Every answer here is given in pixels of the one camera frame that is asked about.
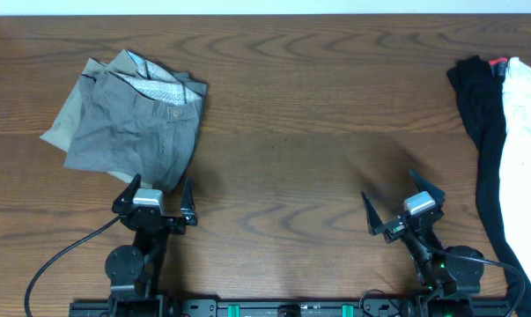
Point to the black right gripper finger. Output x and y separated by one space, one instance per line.
373 220
422 184

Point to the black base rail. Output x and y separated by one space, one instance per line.
370 306

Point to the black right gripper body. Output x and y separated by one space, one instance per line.
394 229

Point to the black garment with red trim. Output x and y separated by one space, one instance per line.
478 85

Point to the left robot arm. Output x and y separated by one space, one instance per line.
134 269

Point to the grey folded shorts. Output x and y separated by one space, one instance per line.
137 118

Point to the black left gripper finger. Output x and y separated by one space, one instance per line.
187 201
127 195

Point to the white t-shirt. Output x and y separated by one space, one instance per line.
515 165

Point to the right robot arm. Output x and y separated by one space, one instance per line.
451 274

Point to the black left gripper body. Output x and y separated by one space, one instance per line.
155 220

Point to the beige folded garment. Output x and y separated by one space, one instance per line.
65 124

